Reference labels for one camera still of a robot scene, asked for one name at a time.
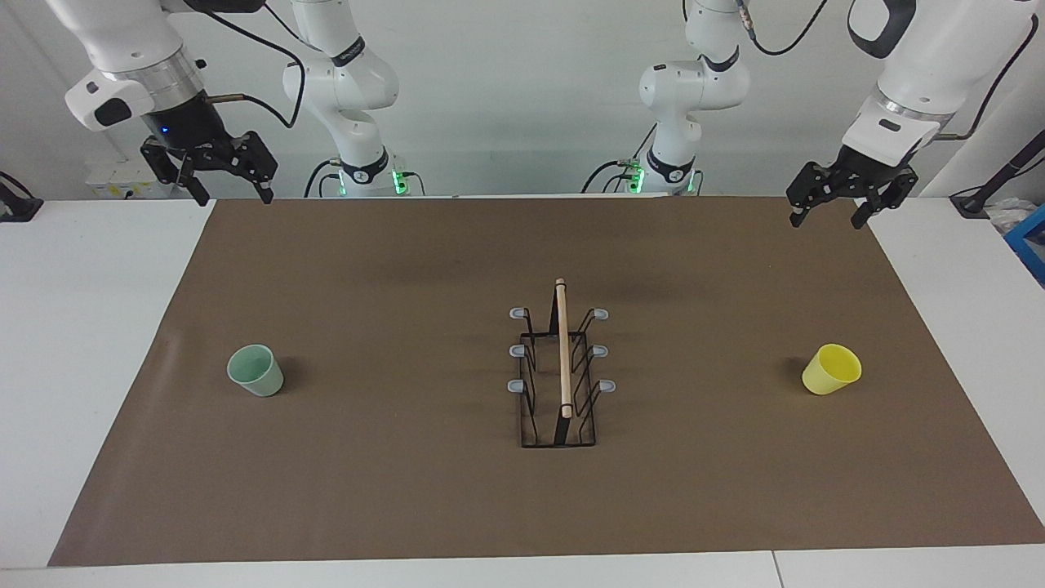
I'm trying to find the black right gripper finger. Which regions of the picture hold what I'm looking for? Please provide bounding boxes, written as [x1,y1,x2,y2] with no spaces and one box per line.
[140,137,211,207]
[233,131,278,205]

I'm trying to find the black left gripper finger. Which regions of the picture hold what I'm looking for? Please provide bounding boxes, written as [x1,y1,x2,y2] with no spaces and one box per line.
[786,162,842,228]
[851,167,919,229]

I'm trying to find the yellow plastic cup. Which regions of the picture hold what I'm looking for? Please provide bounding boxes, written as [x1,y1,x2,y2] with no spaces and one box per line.
[801,344,862,396]

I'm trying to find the pale green plastic cup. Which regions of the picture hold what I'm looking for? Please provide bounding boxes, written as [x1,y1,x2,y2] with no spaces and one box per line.
[227,344,285,398]

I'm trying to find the white power strip box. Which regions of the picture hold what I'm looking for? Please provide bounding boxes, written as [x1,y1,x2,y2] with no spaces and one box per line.
[86,158,176,199]

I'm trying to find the black stand with pole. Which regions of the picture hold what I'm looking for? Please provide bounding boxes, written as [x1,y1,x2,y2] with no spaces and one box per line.
[949,129,1045,219]

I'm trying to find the clear plastic bag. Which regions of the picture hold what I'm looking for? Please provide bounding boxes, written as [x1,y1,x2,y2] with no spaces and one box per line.
[985,198,1039,238]

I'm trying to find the blue box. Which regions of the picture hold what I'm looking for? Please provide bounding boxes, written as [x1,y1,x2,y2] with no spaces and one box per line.
[1004,204,1045,287]

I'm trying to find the brown table mat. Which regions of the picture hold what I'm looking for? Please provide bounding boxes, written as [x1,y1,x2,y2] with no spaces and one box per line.
[47,196,1045,568]

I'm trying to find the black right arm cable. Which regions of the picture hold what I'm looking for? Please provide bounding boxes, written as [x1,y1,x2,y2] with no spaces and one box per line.
[184,0,307,130]

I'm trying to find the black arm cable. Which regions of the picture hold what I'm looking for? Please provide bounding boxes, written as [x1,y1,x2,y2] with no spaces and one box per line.
[735,0,1039,141]
[184,0,307,130]

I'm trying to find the black base cable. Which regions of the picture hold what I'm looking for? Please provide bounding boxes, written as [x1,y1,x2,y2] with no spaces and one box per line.
[581,122,658,194]
[304,158,340,198]

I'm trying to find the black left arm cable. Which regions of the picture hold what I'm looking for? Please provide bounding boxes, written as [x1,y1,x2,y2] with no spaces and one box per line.
[735,0,1039,141]

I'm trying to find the black clamp mount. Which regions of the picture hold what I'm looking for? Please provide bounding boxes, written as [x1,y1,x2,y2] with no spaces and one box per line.
[0,171,43,223]

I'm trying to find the black wire cup rack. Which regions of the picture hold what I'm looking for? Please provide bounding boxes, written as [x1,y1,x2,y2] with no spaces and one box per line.
[508,278,617,449]

